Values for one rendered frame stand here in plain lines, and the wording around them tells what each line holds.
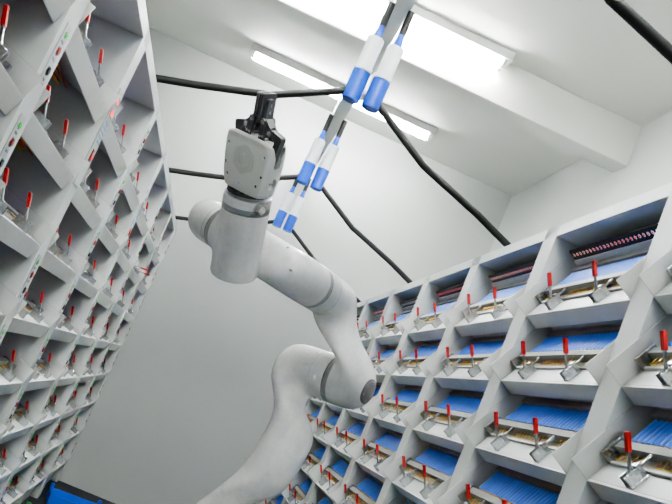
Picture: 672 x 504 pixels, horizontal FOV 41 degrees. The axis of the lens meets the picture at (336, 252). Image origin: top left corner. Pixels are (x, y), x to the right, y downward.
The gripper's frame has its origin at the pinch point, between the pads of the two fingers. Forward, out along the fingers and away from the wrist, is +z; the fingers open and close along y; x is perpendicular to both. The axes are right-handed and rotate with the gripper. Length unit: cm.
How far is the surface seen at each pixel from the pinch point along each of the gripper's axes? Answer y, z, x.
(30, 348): 119, -122, 46
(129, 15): 85, -6, 41
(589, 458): -58, -53, 43
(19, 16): 51, 1, -13
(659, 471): -72, -42, 33
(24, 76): 44.5, -8.3, -15.0
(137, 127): 131, -55, 89
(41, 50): 45.2, -3.8, -11.4
